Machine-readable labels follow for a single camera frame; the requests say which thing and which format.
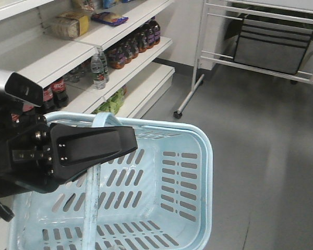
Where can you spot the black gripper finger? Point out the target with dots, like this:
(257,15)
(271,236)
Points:
(75,149)

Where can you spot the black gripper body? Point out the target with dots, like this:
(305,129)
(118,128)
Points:
(26,156)

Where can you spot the light blue plastic basket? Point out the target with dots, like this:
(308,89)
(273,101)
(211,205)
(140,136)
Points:
(157,197)

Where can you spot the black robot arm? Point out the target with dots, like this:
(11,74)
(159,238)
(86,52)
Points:
(39,156)

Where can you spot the clear water bottle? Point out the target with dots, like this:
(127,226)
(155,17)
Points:
(98,72)

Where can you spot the white metal rolling rack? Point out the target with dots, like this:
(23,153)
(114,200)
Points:
(269,37)

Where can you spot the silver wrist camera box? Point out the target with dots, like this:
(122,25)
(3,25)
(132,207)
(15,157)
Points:
(16,87)

